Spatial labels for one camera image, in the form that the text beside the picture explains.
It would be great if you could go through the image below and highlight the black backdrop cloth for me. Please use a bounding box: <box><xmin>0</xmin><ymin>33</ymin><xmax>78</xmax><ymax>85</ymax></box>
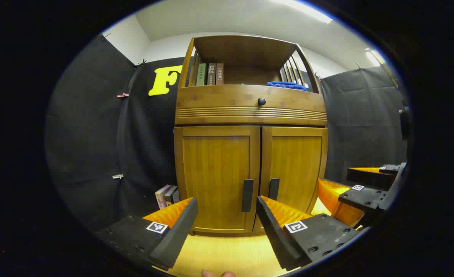
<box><xmin>44</xmin><ymin>34</ymin><xmax>410</xmax><ymax>233</ymax></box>

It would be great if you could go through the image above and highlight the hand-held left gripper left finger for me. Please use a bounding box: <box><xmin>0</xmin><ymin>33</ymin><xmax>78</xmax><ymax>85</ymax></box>
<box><xmin>95</xmin><ymin>197</ymin><xmax>199</xmax><ymax>271</ymax></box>

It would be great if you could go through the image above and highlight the blue cloth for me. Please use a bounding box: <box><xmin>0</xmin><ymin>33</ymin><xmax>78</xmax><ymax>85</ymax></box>
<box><xmin>266</xmin><ymin>81</ymin><xmax>308</xmax><ymax>92</ymax></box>

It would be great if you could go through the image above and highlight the grey spine book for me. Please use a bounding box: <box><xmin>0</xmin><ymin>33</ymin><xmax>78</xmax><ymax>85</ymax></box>
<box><xmin>164</xmin><ymin>186</ymin><xmax>178</xmax><ymax>207</ymax></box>

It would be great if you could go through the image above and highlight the ceiling light strip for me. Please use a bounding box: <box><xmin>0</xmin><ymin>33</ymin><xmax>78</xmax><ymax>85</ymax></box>
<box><xmin>365</xmin><ymin>48</ymin><xmax>385</xmax><ymax>68</ymax></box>

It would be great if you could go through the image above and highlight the wooden cabinet door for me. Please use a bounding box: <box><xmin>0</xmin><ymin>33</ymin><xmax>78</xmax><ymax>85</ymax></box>
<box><xmin>254</xmin><ymin>126</ymin><xmax>328</xmax><ymax>234</ymax></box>
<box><xmin>174</xmin><ymin>126</ymin><xmax>260</xmax><ymax>234</ymax></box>

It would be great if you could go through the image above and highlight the wooden cabinet drawer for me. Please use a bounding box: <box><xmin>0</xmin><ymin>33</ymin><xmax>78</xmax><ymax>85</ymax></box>
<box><xmin>176</xmin><ymin>85</ymin><xmax>327</xmax><ymax>126</ymax></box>

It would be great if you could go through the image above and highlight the pale pink book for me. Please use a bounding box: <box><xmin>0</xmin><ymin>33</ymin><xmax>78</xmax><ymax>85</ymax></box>
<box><xmin>155</xmin><ymin>184</ymin><xmax>172</xmax><ymax>210</ymax></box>

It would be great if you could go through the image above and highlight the wooden double-door shoe cabinet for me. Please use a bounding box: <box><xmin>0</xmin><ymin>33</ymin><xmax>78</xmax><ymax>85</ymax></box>
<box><xmin>174</xmin><ymin>35</ymin><xmax>328</xmax><ymax>237</ymax></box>

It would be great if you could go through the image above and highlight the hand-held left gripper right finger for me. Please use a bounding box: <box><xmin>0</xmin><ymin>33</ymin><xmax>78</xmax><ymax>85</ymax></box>
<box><xmin>256</xmin><ymin>195</ymin><xmax>363</xmax><ymax>271</ymax></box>

